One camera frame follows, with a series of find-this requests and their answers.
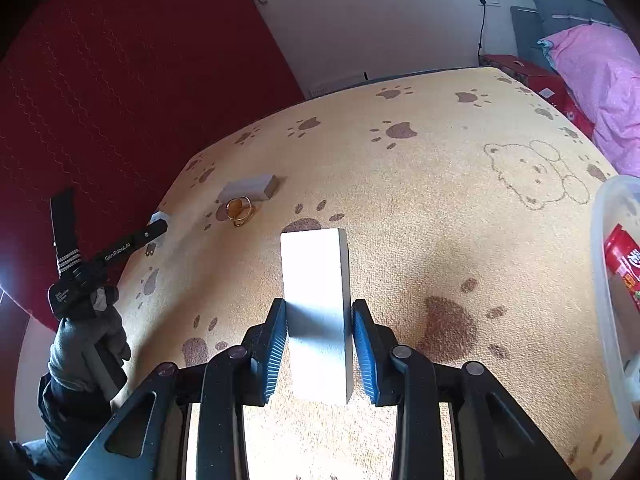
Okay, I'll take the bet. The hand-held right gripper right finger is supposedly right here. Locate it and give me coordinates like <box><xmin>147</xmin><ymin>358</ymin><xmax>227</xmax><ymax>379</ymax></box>
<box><xmin>351</xmin><ymin>299</ymin><xmax>578</xmax><ymax>480</ymax></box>

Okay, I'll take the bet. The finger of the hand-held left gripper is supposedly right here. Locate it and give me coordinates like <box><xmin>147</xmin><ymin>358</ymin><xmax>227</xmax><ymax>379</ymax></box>
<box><xmin>92</xmin><ymin>220</ymin><xmax>169</xmax><ymax>273</ymax></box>

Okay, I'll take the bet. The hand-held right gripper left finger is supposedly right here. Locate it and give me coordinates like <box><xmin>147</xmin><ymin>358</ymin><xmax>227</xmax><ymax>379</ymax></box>
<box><xmin>65</xmin><ymin>297</ymin><xmax>290</xmax><ymax>480</ymax></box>

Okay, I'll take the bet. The long white rectangular block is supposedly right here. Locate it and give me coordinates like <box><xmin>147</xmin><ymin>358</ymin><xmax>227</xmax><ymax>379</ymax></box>
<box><xmin>279</xmin><ymin>227</ymin><xmax>356</xmax><ymax>406</ymax></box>

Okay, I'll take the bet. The clear plastic basin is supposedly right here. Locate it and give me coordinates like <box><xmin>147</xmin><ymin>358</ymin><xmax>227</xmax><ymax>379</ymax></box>
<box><xmin>590</xmin><ymin>175</ymin><xmax>640</xmax><ymax>456</ymax></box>

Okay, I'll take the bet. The red snack can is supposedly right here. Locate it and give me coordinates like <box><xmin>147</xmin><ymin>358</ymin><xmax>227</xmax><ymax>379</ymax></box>
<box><xmin>602</xmin><ymin>224</ymin><xmax>640</xmax><ymax>313</ymax></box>

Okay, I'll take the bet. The person's left forearm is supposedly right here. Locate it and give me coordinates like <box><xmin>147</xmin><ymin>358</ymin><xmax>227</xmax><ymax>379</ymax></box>
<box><xmin>10</xmin><ymin>370</ymin><xmax>113</xmax><ymax>476</ymax></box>

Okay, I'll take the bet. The person's left hand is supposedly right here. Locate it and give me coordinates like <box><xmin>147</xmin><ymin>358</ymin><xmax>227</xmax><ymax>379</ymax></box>
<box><xmin>47</xmin><ymin>285</ymin><xmax>132</xmax><ymax>403</ymax></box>

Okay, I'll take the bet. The yellow paw print blanket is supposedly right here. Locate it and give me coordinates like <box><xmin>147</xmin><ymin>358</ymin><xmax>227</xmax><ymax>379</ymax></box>
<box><xmin>112</xmin><ymin>66</ymin><xmax>626</xmax><ymax>480</ymax></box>

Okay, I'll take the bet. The red quilted mattress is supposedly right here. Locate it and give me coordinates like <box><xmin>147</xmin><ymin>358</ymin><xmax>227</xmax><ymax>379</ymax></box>
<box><xmin>0</xmin><ymin>0</ymin><xmax>306</xmax><ymax>333</ymax></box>

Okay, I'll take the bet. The red cardboard box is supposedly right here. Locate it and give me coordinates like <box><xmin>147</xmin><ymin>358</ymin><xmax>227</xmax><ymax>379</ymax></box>
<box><xmin>479</xmin><ymin>54</ymin><xmax>576</xmax><ymax>111</ymax></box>

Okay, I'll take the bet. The teal patterned pillow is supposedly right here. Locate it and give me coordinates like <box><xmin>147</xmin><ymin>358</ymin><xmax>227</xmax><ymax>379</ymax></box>
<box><xmin>537</xmin><ymin>37</ymin><xmax>558</xmax><ymax>68</ymax></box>

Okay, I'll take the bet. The pink duvet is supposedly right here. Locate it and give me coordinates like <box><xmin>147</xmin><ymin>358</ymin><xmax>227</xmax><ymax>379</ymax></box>
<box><xmin>537</xmin><ymin>22</ymin><xmax>640</xmax><ymax>178</ymax></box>

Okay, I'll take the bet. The grey bed headboard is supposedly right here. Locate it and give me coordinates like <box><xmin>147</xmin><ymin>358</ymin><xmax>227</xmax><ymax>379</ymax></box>
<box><xmin>510</xmin><ymin>0</ymin><xmax>626</xmax><ymax>76</ymax></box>

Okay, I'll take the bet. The gold ring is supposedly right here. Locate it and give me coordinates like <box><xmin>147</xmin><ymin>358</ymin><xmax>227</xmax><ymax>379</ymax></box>
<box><xmin>223</xmin><ymin>195</ymin><xmax>256</xmax><ymax>228</ymax></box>

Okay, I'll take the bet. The black power cable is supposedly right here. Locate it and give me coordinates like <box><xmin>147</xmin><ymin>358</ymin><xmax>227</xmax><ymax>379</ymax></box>
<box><xmin>475</xmin><ymin>4</ymin><xmax>488</xmax><ymax>68</ymax></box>

